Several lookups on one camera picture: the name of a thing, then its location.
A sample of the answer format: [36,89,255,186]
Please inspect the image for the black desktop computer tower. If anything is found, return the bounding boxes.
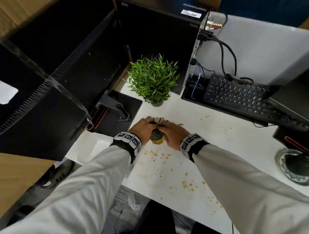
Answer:
[116,0,211,95]

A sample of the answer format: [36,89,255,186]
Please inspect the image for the grassy green plant dark pot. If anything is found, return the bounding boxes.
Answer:
[284,153,309,178]

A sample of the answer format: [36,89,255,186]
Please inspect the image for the person's right forearm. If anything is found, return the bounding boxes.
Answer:
[192,143,309,234]

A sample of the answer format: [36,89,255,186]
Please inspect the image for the black monitor with white label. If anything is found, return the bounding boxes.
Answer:
[0,0,143,162]

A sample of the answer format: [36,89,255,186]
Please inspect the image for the person's left hand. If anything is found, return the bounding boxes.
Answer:
[129,116,160,146]

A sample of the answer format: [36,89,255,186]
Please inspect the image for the thin black keyboard cable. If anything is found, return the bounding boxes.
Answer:
[252,121,277,128]

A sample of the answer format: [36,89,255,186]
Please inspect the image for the yellow and green cleaning cloth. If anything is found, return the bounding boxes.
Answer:
[147,116,184,145]

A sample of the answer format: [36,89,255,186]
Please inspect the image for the small black labelled adapter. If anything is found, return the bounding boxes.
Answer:
[226,73,254,85]

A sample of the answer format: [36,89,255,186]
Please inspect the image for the bushy green plant grey pot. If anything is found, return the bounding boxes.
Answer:
[123,53,180,107]

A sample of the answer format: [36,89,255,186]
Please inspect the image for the black lock cable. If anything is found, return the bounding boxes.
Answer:
[217,12,229,27]

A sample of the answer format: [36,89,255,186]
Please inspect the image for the person's left forearm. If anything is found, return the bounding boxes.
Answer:
[0,144,132,234]

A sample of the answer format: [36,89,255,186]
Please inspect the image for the marker wristband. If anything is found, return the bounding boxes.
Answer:
[110,132,142,164]
[179,133,210,163]

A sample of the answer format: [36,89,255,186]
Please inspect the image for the person's black trousers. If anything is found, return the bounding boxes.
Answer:
[139,200,222,234]

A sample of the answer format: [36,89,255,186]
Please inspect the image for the brown cardboard box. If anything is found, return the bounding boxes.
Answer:
[0,0,117,214]

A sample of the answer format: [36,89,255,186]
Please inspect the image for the black left camera cable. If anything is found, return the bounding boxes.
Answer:
[113,210,124,234]

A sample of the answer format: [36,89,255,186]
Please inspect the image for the person's right hand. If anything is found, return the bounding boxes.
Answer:
[157,120,191,151]

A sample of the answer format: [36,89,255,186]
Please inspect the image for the black keyboard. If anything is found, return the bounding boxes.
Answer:
[202,74,302,128]

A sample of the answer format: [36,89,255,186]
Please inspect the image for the clear plastic floor sheet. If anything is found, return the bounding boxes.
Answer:
[106,185,150,234]

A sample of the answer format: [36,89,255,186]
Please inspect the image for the black monitor with red-striped stand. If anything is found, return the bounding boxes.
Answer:
[269,70,309,154]

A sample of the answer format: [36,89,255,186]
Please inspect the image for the silver security lock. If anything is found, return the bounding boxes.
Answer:
[206,18,224,31]

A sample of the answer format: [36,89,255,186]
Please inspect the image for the translucent plastic container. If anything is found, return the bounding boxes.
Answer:
[65,130,114,166]

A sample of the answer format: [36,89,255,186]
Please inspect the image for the blue network cable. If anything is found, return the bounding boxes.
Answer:
[191,62,202,100]

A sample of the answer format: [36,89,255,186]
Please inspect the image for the thick black computer cable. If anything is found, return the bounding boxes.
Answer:
[198,30,238,77]

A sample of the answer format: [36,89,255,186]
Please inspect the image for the white partition panel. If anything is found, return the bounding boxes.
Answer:
[200,11,309,86]

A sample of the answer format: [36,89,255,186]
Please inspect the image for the left marker wristband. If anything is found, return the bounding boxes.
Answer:
[110,132,142,164]

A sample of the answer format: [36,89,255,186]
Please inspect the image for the patterned round saucer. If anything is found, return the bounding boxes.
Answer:
[275,148,309,186]

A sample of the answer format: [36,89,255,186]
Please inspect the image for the right marker wristband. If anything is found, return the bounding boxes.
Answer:
[179,133,210,163]

